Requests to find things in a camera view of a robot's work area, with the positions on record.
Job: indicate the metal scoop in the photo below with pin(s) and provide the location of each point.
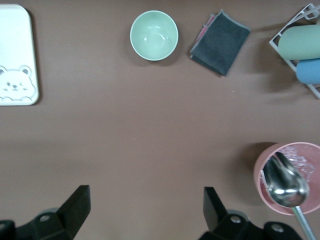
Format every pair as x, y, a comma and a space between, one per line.
287, 185

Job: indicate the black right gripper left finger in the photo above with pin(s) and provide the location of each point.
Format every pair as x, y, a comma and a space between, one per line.
72, 212

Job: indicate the green cup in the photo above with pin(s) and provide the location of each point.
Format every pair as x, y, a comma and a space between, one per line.
300, 42

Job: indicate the pink bowl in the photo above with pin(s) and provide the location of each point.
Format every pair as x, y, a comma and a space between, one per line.
260, 175

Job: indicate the cream bear print tray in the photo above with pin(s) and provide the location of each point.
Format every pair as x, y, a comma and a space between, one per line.
17, 50

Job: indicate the brown table cover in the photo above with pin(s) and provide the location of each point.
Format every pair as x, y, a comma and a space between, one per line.
150, 125

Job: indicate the pink folded cloth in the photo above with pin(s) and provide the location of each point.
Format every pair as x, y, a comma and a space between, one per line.
206, 26

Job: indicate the dark grey folded cloth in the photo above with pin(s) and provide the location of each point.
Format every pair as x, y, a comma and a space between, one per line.
220, 42

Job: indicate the clear plastic ice pieces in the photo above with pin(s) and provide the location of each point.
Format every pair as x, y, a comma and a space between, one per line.
302, 165

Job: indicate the blue cup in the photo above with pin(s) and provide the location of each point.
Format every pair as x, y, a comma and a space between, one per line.
310, 71

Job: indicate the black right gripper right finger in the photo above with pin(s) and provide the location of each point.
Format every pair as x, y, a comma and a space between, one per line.
217, 220

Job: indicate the pale green bowl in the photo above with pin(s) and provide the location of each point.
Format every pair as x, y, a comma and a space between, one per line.
153, 35

